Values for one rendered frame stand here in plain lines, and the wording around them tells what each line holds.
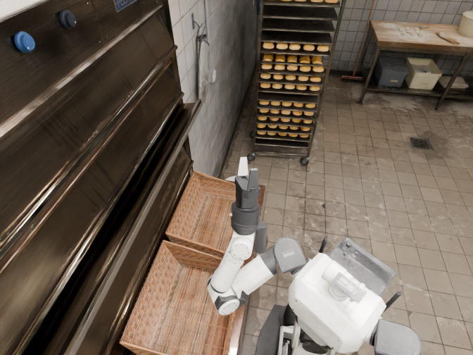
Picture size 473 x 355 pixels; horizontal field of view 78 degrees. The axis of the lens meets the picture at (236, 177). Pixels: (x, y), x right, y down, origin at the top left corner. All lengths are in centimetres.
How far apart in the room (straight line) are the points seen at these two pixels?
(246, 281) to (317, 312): 26
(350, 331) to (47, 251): 92
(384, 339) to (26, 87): 117
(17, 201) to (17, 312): 30
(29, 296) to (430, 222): 316
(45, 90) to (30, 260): 47
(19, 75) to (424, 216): 327
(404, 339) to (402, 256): 202
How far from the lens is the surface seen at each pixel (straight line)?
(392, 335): 104
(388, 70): 480
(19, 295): 102
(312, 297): 103
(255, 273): 109
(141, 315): 169
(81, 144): 103
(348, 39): 528
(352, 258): 112
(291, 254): 106
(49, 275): 106
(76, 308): 108
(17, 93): 90
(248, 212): 86
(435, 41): 472
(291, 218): 292
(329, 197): 319
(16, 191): 90
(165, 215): 175
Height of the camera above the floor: 231
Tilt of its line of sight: 46 degrees down
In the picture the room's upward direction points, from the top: straight up
